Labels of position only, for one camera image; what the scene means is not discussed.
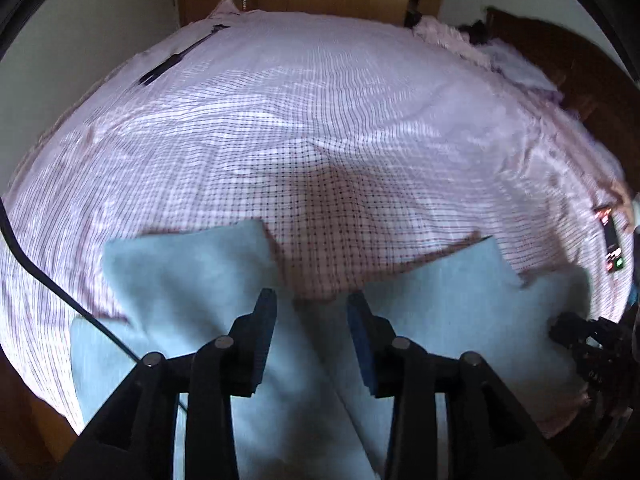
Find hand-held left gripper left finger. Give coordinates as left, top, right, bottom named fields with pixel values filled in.
left=50, top=288, right=278, bottom=480

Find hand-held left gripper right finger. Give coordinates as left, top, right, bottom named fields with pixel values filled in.
left=346, top=291, right=571, bottom=480

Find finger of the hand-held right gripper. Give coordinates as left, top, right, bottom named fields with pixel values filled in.
left=549, top=311, right=592, bottom=352

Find light blue pants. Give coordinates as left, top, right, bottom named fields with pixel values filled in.
left=70, top=219, right=593, bottom=480

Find small remote with lights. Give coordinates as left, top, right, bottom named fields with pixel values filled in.
left=594, top=204, right=627, bottom=275

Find pink checked bed sheet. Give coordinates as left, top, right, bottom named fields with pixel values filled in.
left=0, top=0, right=640, bottom=441

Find dark wooden headboard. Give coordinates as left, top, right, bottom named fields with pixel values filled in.
left=487, top=6, right=640, bottom=196

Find black selfie stick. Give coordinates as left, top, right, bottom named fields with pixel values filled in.
left=137, top=24, right=231, bottom=86

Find black cable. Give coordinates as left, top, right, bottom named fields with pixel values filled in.
left=0, top=197, right=188, bottom=413

